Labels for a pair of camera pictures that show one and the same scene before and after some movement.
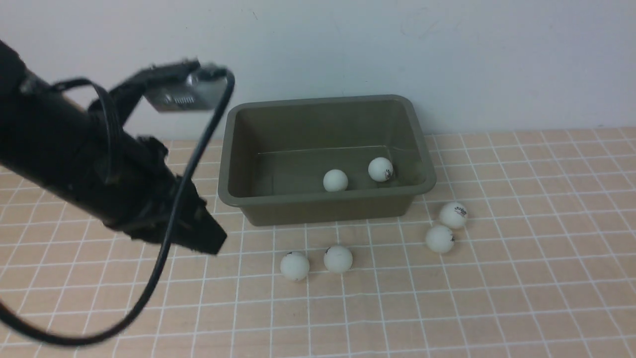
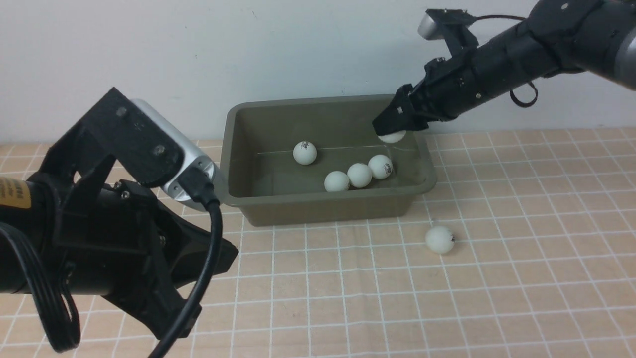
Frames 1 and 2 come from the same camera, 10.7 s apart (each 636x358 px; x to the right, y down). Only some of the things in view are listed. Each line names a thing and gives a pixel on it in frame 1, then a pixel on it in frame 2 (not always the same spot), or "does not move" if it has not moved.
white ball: (335, 180) does not move
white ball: (453, 215) → (393, 137)
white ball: (338, 259) → (304, 152)
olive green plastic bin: (273, 156) does not move
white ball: (439, 239) does not move
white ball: (380, 169) does not move
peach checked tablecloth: (544, 265) does not move
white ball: (294, 266) → (359, 174)
